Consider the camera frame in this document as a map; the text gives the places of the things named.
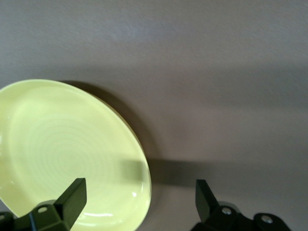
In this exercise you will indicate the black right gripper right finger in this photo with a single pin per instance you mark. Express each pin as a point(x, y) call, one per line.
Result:
point(216, 216)

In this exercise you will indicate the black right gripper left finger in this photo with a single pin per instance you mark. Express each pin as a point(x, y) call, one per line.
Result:
point(67, 207)

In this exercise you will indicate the yellow plate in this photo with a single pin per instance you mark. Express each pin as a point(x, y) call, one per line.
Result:
point(60, 144)

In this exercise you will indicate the brown table cover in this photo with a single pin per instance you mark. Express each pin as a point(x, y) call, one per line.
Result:
point(192, 72)

